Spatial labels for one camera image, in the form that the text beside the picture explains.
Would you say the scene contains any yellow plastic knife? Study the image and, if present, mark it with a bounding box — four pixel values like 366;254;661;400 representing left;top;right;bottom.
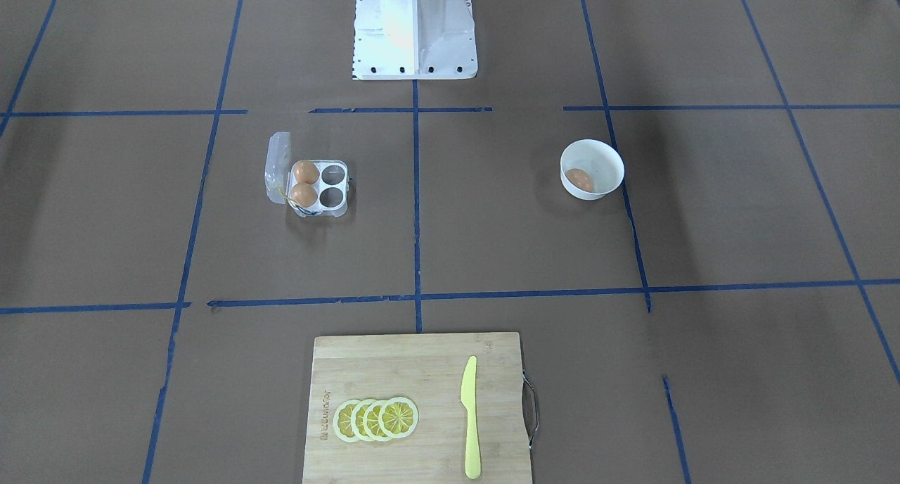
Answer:
460;355;482;480

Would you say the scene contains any bamboo cutting board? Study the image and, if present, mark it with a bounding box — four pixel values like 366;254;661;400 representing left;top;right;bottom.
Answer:
302;331;533;483

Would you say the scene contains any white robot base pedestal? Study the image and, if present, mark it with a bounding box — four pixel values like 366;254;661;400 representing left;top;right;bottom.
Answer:
352;0;479;81

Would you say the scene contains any brown egg from bowl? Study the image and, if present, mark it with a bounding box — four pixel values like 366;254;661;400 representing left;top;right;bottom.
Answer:
565;169;594;193

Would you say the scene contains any brown egg carton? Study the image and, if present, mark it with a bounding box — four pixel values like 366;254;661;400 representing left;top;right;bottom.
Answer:
289;182;319;208
292;160;321;185

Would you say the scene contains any white ceramic bowl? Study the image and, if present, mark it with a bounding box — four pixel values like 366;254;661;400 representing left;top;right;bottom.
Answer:
559;139;626;200

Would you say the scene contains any brown egg front carton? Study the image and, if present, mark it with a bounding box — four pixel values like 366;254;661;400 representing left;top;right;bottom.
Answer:
289;182;319;208

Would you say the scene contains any clear plastic egg carton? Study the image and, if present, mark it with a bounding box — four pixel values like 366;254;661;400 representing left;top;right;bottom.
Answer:
264;132;351;217

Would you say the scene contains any brown egg rear carton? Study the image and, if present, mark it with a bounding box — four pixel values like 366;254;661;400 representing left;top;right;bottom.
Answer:
292;160;321;185

